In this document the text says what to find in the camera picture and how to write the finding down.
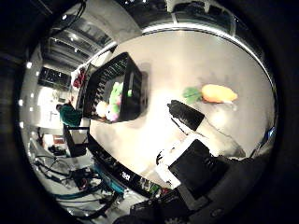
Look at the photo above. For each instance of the orange plush carrot toy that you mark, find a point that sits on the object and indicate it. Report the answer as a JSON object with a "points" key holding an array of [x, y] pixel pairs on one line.
{"points": [[218, 93]]}

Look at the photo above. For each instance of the black plastic crate container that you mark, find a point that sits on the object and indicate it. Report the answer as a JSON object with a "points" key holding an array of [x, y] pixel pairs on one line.
{"points": [[132, 90]]}

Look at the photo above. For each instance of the pink plush toy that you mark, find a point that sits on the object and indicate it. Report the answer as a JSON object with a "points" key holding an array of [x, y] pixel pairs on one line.
{"points": [[112, 115]]}

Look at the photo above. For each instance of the green plush toy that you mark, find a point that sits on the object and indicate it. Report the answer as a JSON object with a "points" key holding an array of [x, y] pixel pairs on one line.
{"points": [[116, 91]]}

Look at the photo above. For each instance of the small orange plush vegetable toy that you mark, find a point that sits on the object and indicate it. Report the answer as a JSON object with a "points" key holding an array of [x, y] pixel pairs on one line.
{"points": [[101, 109]]}

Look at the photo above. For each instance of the black stand cart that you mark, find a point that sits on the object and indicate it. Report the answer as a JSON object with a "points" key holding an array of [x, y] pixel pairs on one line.
{"points": [[75, 141]]}

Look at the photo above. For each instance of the person in green shirt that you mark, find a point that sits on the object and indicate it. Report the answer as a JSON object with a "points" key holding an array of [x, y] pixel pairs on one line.
{"points": [[70, 115]]}

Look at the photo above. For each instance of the red cloth item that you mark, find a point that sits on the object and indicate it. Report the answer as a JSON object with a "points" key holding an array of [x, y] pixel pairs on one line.
{"points": [[79, 78]]}

